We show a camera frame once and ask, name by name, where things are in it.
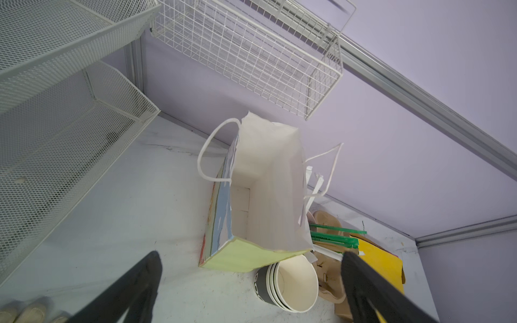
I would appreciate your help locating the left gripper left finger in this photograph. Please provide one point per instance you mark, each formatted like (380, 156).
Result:
(132, 296)

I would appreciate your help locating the brown pulp cup carriers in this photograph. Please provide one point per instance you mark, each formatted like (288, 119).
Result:
(327, 268)

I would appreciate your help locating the stack of black paper cups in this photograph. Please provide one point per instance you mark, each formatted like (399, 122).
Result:
(292, 285)

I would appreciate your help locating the white two-tier mesh shelf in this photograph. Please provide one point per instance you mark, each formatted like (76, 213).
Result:
(66, 115)

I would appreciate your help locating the white and green paper bag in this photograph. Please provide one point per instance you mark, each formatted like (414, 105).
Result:
(257, 214)

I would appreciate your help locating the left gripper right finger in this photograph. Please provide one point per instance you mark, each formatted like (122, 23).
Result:
(370, 296)

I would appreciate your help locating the white wire basket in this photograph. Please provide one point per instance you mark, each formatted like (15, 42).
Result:
(288, 52)

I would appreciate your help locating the yellow napkin stack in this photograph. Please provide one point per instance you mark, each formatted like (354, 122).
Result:
(389, 266)

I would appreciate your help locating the white work glove left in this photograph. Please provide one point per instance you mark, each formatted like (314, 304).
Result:
(42, 309)

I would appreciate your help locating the cardboard box of napkins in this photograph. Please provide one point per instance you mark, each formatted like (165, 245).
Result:
(373, 283)

